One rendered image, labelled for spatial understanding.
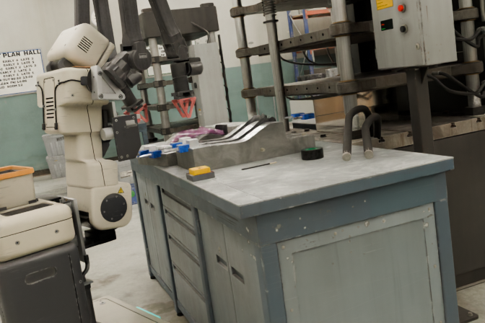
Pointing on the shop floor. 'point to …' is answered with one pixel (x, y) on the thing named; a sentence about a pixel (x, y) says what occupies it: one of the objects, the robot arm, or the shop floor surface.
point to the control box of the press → (415, 37)
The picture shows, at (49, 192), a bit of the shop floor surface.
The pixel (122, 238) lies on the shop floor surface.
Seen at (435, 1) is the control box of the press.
